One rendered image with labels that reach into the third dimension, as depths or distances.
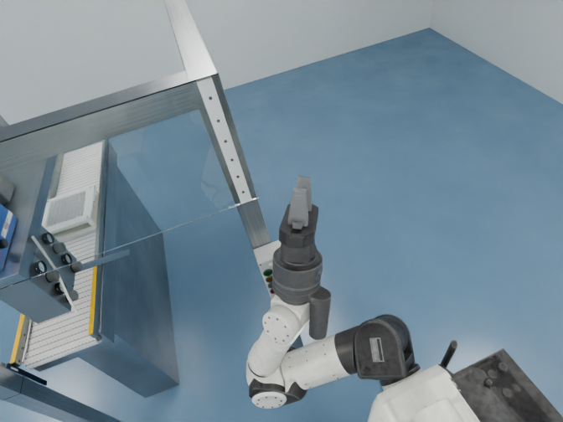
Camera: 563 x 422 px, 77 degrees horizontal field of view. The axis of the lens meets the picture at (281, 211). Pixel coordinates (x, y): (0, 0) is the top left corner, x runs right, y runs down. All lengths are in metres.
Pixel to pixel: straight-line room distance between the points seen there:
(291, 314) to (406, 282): 1.75
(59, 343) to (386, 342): 1.17
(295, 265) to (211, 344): 1.75
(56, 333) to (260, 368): 0.96
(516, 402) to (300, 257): 0.46
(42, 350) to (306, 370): 1.04
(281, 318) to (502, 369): 0.41
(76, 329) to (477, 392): 1.29
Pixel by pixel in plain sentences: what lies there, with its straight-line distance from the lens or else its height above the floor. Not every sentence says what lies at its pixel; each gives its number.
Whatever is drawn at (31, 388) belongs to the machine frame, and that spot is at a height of 0.83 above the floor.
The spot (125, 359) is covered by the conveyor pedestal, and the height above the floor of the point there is 0.48.
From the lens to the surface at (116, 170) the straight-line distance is 0.82.
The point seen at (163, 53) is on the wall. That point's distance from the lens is 4.32.
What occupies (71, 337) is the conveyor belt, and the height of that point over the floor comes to 0.91.
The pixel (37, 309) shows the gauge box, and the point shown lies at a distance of 1.29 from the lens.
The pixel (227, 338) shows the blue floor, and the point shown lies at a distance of 2.29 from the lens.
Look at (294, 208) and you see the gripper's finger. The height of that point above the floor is 1.62.
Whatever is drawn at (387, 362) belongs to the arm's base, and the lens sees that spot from 0.78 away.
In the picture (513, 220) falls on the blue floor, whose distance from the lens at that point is 2.81.
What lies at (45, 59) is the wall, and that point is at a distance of 4.49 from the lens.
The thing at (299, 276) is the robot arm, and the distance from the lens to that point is 0.60.
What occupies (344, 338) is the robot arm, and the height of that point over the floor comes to 1.25.
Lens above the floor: 2.01
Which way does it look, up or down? 47 degrees down
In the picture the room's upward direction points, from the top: 14 degrees counter-clockwise
